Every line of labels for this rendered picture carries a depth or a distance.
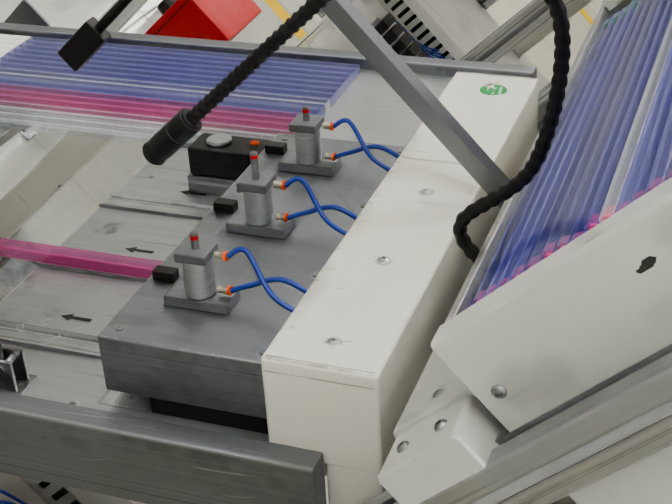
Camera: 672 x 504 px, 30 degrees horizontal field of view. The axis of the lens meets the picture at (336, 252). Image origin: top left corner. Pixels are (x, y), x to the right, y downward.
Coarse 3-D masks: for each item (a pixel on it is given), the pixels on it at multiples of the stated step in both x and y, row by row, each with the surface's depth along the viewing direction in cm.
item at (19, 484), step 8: (0, 472) 140; (0, 480) 139; (8, 480) 140; (16, 480) 141; (0, 488) 139; (8, 488) 140; (16, 488) 140; (24, 488) 141; (0, 496) 138; (16, 496) 140; (24, 496) 140; (32, 496) 141
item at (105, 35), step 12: (84, 24) 101; (72, 36) 102; (84, 36) 102; (96, 36) 101; (108, 36) 102; (72, 48) 103; (84, 48) 102; (96, 48) 102; (72, 60) 103; (84, 60) 103
